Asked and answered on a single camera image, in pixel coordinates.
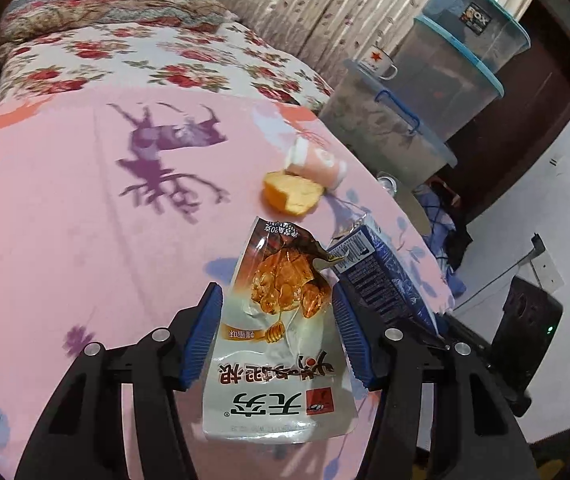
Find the silver chicken snack pouch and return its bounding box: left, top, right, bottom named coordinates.
left=202, top=218, right=356, bottom=443

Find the middle storage box teal lid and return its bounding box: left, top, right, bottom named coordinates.
left=389, top=15, right=504, bottom=140

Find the pink paper cup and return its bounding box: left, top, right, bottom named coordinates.
left=284, top=136, right=348, bottom=191

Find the white wall socket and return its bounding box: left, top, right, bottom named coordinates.
left=530, top=233, right=565, bottom=294

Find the storage box teal lid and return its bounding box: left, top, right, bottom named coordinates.
left=389, top=15, right=504, bottom=140
left=422, top=0, right=531, bottom=73

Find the floral white red blanket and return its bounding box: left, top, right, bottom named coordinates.
left=0, top=22, right=332, bottom=113

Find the top storage box teal lid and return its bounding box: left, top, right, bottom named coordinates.
left=422, top=0, right=531, bottom=73

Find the pink printed bed sheet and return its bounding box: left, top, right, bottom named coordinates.
left=0, top=88, right=453, bottom=479

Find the clear storage box blue handle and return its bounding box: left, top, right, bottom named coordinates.
left=320, top=60, right=457, bottom=188

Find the folded patterned quilt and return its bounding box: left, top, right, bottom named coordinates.
left=0, top=0, right=234, bottom=44

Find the white enamel mug red star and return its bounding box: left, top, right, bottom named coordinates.
left=358, top=46, right=398, bottom=81

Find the beige round trash bin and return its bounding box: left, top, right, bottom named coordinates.
left=376, top=171, right=431, bottom=236

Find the pile of blue clothes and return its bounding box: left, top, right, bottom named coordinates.
left=413, top=182, right=472, bottom=299

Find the black cable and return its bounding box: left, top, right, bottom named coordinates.
left=452, top=249, right=539, bottom=311

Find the yellow bread piece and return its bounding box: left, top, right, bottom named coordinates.
left=262, top=171, right=325, bottom=217

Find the black camera box green light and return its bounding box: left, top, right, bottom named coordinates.
left=490, top=276, right=564, bottom=394

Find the dark blue carton box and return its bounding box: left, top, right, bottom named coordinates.
left=328, top=214, right=439, bottom=336

